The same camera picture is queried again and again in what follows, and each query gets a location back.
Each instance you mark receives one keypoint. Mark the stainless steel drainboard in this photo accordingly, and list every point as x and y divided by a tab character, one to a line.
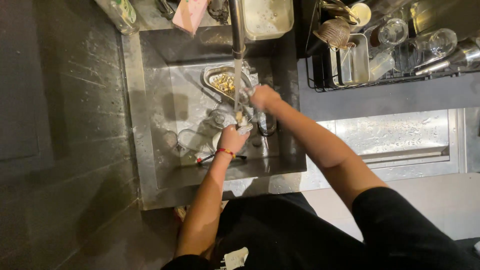
390	140

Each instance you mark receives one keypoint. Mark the clear glass tumbler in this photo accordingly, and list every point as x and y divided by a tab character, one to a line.
392	33

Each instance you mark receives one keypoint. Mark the large clear glass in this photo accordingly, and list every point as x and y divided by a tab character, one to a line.
431	47

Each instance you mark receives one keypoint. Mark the rectangular soapy water container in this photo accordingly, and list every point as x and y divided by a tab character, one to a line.
267	18

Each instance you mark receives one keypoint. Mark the person's left fingers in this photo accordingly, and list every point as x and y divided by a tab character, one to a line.
243	131

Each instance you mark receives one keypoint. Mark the chrome faucet spout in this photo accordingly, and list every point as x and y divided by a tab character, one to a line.
237	28

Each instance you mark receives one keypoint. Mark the pink sponge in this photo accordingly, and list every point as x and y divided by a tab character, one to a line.
189	14

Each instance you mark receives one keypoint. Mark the white cup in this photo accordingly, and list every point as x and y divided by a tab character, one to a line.
360	14

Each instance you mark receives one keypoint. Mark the black scouring pad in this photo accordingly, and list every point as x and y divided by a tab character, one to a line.
219	13

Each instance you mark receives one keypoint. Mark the clear glass item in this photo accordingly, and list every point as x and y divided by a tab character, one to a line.
244	112

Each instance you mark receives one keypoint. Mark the stainless steel sink basin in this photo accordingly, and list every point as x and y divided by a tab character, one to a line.
217	116

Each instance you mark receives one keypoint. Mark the metal sink strainer basket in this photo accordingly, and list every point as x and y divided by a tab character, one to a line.
225	81

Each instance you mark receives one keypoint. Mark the clear drinking glass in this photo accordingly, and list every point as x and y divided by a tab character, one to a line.
266	123

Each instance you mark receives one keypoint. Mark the rectangular metal tray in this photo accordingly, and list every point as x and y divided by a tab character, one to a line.
350	62

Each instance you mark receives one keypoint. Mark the person's right hand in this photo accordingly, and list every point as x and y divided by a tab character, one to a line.
263	98

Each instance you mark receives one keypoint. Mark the person's black clothing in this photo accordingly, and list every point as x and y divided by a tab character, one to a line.
318	236

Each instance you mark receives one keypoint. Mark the stainless steel shaker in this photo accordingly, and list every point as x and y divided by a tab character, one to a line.
455	58

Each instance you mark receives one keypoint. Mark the red and black utensil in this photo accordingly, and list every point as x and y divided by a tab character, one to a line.
210	157

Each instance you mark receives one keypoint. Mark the person's left hand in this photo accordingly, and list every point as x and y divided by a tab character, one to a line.
230	139

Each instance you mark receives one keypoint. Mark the clear glass jug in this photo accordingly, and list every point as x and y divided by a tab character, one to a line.
193	139

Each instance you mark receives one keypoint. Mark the clear plastic bottle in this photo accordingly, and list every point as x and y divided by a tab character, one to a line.
119	14

